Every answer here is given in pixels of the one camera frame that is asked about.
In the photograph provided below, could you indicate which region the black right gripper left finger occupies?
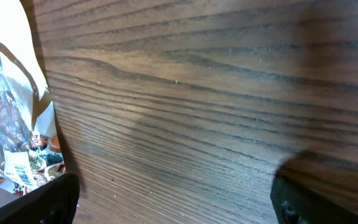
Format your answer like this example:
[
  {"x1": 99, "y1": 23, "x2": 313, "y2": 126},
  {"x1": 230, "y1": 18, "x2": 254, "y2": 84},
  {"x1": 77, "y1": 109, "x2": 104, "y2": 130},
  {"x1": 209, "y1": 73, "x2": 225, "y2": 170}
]
[{"x1": 0, "y1": 173, "x2": 80, "y2": 224}]

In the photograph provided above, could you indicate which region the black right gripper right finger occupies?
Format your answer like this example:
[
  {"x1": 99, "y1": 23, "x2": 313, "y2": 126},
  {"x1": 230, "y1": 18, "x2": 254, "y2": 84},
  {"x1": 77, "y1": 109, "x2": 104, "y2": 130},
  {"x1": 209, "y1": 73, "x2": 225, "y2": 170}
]
[{"x1": 270, "y1": 175, "x2": 358, "y2": 224}]

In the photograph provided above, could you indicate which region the white brown snack bag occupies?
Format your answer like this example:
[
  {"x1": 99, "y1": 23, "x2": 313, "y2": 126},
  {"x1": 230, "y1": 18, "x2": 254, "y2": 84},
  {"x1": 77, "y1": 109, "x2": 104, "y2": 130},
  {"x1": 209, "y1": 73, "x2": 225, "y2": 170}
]
[{"x1": 0, "y1": 0, "x2": 65, "y2": 197}]

